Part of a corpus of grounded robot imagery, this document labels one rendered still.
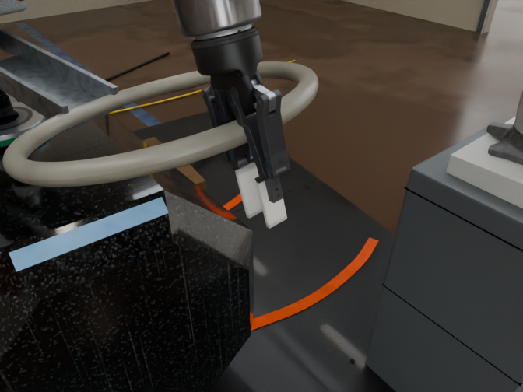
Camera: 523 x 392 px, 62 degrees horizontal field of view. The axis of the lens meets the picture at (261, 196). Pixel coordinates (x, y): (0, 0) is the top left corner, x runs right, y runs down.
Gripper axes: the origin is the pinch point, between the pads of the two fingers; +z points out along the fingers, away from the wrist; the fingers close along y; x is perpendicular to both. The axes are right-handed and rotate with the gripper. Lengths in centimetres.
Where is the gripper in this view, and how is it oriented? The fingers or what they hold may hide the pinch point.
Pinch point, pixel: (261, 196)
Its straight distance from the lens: 56.4
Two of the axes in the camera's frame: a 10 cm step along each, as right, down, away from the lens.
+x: -7.8, 4.1, -4.7
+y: -5.9, -2.4, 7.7
